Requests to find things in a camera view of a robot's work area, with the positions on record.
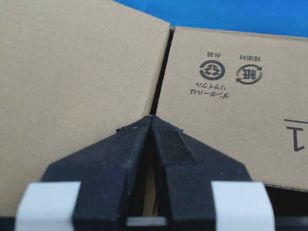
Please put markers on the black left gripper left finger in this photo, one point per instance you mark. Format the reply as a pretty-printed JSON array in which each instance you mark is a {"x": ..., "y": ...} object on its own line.
[{"x": 112, "y": 173}]

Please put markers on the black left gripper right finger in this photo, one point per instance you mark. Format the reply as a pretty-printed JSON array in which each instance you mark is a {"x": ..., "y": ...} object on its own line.
[{"x": 184, "y": 170}]

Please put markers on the brown cardboard box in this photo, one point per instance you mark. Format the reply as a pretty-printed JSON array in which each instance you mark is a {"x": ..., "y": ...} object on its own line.
[{"x": 73, "y": 71}]

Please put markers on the blue table cloth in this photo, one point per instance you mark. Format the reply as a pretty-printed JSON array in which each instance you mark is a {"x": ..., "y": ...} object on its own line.
[{"x": 277, "y": 17}]

